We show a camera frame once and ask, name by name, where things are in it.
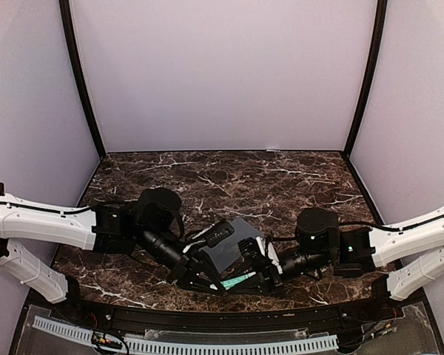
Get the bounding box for grey blue envelope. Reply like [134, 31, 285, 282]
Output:
[202, 217, 263, 274]

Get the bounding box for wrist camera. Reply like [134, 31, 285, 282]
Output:
[238, 237, 279, 268]
[183, 219, 235, 253]

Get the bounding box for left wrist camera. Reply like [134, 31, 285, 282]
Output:
[183, 219, 235, 253]

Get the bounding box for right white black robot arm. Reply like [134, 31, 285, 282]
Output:
[224, 206, 444, 321]

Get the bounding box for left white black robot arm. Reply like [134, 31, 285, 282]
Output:
[0, 182, 226, 322]

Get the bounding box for right black corner post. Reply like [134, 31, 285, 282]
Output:
[343, 0, 388, 160]

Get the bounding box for left black corner post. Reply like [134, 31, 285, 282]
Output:
[58, 0, 107, 160]

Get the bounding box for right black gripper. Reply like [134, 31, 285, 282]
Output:
[223, 246, 333, 301]

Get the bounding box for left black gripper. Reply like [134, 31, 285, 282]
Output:
[137, 226, 229, 297]

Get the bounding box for light blue slotted cable duct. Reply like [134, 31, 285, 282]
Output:
[32, 316, 338, 354]

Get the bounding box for black curved front rail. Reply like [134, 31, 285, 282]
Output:
[58, 273, 397, 336]

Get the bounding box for green white glue stick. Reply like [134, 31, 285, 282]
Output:
[221, 275, 257, 291]

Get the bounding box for black corner post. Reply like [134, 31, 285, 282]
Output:
[343, 0, 388, 160]
[58, 0, 107, 160]

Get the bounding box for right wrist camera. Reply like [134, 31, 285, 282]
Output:
[238, 237, 279, 268]

